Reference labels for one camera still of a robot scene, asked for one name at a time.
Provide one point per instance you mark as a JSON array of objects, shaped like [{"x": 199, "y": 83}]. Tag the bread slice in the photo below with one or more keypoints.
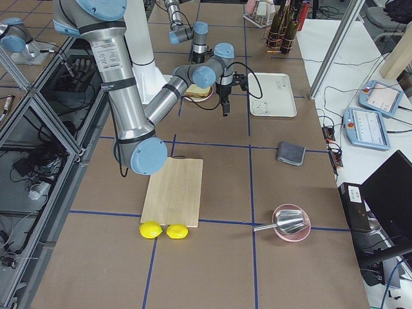
[{"x": 195, "y": 91}]

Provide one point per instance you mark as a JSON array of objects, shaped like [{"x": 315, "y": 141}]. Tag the white bear tray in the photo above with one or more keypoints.
[{"x": 271, "y": 95}]

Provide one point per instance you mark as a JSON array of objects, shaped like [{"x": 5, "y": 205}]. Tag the near blue teach pendant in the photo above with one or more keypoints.
[{"x": 366, "y": 128}]

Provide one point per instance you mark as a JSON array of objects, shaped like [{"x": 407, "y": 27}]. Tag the blue teach pendant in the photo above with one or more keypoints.
[
  {"x": 381, "y": 97},
  {"x": 366, "y": 128}
]

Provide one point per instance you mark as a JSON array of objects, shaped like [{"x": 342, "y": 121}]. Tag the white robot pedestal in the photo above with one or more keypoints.
[{"x": 149, "y": 79}]

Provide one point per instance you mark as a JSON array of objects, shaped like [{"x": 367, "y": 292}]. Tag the metal scoop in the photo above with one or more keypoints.
[{"x": 287, "y": 221}]

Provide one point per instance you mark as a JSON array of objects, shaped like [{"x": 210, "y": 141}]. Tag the aluminium frame post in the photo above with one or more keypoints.
[{"x": 342, "y": 32}]

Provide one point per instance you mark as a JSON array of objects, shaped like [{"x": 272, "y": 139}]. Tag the grey folded cloth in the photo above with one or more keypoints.
[{"x": 291, "y": 154}]

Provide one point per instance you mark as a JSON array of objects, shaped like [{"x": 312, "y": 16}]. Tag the copper wire bottle rack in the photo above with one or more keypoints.
[{"x": 281, "y": 41}]

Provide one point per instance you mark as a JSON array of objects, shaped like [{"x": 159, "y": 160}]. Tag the whole yellow lemon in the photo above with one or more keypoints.
[{"x": 150, "y": 229}]

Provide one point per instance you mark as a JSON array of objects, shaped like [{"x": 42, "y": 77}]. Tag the dark green wine bottle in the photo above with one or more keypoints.
[{"x": 276, "y": 26}]

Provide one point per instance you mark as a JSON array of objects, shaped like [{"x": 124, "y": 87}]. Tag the wooden cutting board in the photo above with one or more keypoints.
[{"x": 173, "y": 194}]

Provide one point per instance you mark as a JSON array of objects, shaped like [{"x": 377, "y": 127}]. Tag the far blue teach pendant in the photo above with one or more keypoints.
[{"x": 381, "y": 97}]

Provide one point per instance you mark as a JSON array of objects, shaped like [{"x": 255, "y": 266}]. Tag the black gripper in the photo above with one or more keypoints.
[
  {"x": 198, "y": 57},
  {"x": 224, "y": 90}
]

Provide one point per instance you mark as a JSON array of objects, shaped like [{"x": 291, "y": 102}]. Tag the white round plate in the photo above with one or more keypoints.
[{"x": 199, "y": 99}]

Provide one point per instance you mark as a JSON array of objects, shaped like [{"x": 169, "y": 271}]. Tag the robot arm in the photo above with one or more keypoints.
[
  {"x": 139, "y": 96},
  {"x": 182, "y": 31}
]

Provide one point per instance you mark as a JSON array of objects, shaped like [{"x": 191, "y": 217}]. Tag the black computer box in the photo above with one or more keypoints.
[{"x": 364, "y": 227}]

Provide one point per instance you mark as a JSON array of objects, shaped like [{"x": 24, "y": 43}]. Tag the black laptop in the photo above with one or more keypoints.
[{"x": 387, "y": 193}]

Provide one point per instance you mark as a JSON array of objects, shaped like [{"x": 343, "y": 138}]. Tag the yellow lemon half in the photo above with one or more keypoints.
[{"x": 177, "y": 231}]

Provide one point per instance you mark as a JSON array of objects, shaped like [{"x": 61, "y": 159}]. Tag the pink bowl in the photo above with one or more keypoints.
[{"x": 299, "y": 236}]

